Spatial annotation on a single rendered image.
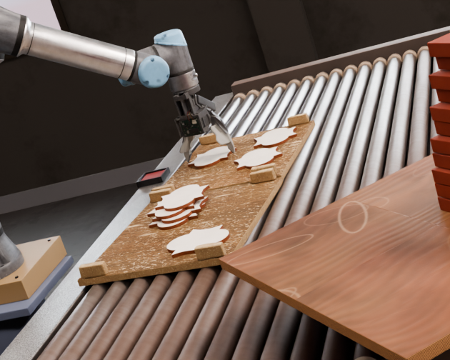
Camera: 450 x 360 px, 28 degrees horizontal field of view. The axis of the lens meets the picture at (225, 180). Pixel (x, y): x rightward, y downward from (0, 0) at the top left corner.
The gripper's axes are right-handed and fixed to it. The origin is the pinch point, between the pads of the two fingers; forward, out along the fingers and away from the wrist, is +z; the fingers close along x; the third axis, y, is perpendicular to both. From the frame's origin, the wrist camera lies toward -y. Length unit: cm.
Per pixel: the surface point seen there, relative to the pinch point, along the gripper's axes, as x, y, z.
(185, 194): 7.6, 35.0, -2.7
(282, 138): 19.8, -2.7, -0.2
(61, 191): -255, -279, 89
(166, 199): 3.0, 36.1, -2.7
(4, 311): -30, 63, 7
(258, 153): 16.0, 6.4, -0.2
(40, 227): -245, -231, 95
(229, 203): 18.6, 36.8, 0.7
